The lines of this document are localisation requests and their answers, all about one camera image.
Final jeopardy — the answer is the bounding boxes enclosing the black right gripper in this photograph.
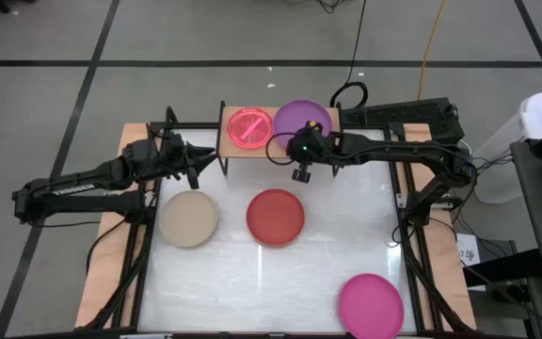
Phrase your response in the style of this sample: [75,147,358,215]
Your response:
[288,121,345,184]

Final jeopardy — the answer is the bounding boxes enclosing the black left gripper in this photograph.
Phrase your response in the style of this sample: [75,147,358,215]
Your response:
[157,132,218,190]

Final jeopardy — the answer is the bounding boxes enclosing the large purple plate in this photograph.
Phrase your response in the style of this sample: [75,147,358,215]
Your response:
[273,98,334,150]

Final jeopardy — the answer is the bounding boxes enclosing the small orange translucent plate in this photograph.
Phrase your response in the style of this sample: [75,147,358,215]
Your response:
[226,106,275,150]

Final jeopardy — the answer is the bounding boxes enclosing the large beige plate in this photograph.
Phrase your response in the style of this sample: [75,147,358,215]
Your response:
[158,189,219,249]

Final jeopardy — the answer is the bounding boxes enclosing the large red plate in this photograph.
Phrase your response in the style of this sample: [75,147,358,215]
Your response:
[246,188,306,248]

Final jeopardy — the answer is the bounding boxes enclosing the large magenta plate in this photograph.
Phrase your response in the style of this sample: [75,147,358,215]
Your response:
[338,273,406,339]

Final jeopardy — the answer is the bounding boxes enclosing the wooden shelf with black legs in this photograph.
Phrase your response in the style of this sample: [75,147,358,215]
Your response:
[215,100,346,178]

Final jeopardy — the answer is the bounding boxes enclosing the white glossy table sheet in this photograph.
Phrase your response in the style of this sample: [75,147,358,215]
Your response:
[136,127,418,333]

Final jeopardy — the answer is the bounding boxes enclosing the white paper sheet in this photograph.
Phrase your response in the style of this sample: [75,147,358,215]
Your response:
[455,233,482,266]

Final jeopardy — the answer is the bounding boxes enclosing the black floor box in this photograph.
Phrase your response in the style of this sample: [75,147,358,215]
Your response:
[461,238,542,289]

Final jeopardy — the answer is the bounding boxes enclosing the black aluminium table frame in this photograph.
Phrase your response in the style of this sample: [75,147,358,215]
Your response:
[75,105,479,339]

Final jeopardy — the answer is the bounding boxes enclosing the black floor cable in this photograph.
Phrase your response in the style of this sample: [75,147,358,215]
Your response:
[329,0,369,110]

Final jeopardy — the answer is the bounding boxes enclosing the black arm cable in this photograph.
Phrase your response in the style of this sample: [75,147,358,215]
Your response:
[85,214,129,277]

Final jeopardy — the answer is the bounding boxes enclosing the yellow floor cable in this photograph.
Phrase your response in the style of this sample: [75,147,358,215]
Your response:
[415,0,450,102]

